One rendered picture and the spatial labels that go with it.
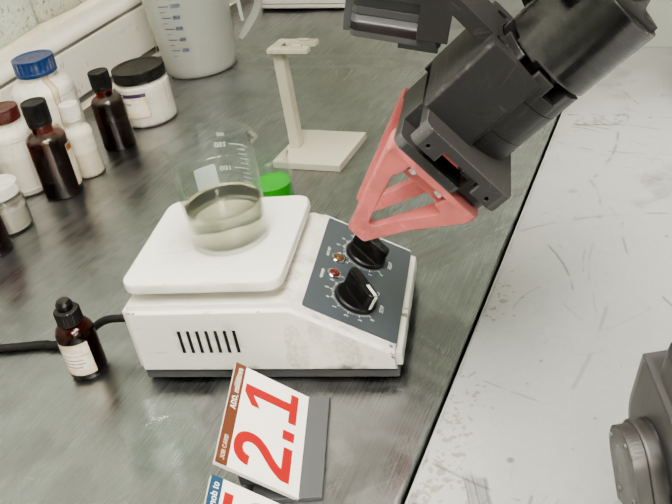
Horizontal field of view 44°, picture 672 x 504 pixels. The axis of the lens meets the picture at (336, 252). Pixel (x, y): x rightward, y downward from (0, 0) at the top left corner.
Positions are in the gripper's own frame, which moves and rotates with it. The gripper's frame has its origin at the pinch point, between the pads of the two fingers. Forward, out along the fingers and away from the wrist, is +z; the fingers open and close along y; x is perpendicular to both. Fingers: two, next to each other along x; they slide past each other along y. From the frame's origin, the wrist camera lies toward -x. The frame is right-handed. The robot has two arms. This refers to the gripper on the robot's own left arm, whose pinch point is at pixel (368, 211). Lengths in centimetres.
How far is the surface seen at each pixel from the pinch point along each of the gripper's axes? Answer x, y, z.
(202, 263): -4.8, -1.5, 13.0
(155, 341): -3.7, 1.6, 18.9
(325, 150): 2.7, -34.7, 17.0
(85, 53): -25, -57, 42
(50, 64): -26, -38, 34
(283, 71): -6.3, -35.8, 13.8
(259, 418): 3.3, 7.8, 12.7
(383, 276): 6.7, -6.2, 6.9
